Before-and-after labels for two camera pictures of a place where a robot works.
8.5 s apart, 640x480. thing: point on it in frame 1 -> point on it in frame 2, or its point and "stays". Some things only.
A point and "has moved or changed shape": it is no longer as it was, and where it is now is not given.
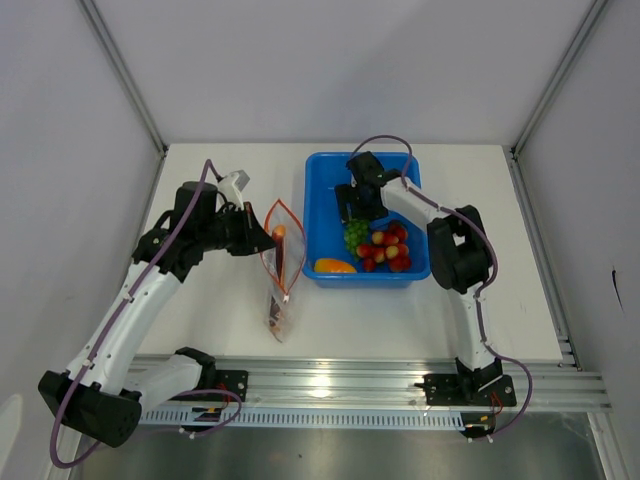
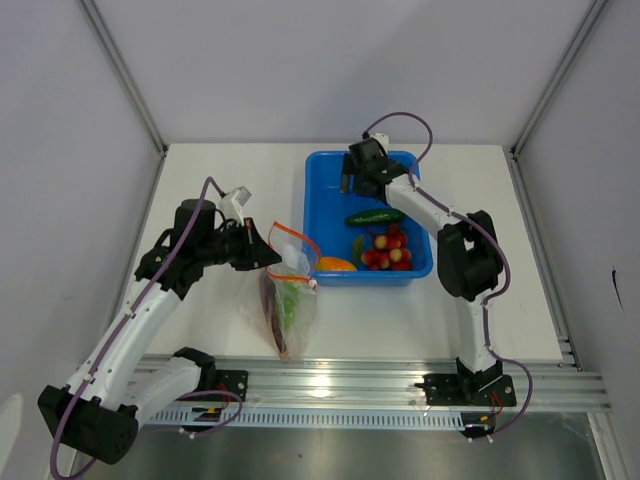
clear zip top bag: [282, 265] has moved or changed shape
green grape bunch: [356, 233] -> [286, 303]
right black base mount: [468, 391] stays
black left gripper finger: [258, 240] -> [263, 255]
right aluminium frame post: [512, 152] stays
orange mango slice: [333, 265] stays
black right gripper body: [368, 211] -> [360, 188]
